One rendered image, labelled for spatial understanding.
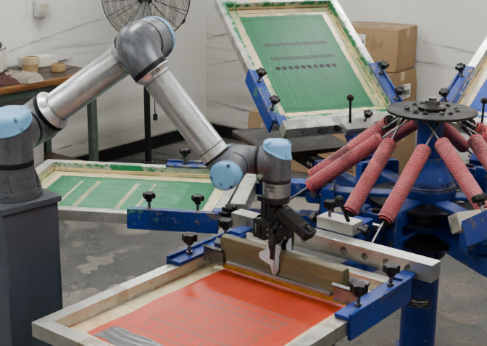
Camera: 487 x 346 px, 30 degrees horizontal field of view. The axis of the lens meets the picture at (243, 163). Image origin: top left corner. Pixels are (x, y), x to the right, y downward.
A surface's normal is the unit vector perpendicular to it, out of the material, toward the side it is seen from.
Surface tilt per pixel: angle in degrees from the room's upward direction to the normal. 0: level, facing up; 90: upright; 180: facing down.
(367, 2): 90
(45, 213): 90
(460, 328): 0
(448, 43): 90
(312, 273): 90
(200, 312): 0
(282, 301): 0
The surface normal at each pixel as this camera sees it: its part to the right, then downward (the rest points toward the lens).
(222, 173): -0.22, 0.26
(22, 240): 0.71, 0.20
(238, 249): -0.62, 0.21
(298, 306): 0.01, -0.96
